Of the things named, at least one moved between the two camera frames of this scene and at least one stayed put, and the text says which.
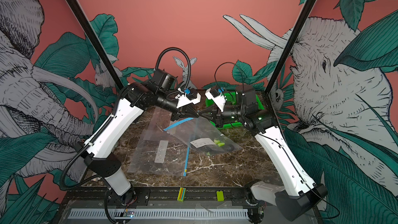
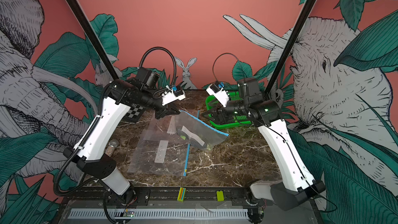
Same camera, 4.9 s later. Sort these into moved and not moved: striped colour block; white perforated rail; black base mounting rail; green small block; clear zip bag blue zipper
Moved: clear zip bag blue zipper
Not moved: green small block; black base mounting rail; white perforated rail; striped colour block
